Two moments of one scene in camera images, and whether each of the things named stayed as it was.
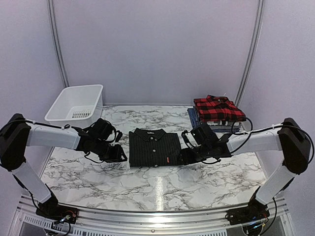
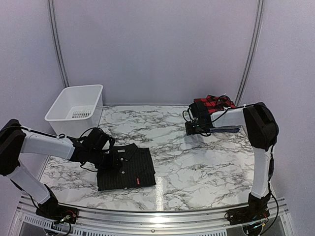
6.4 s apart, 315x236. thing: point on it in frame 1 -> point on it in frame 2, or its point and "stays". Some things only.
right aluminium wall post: x=257 y=34 stays
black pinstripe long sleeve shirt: x=148 y=147 -> x=127 y=166
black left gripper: x=116 y=157 -> x=110 y=163
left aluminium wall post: x=55 y=33 stays
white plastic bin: x=78 y=106 stays
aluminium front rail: x=100 y=221 stays
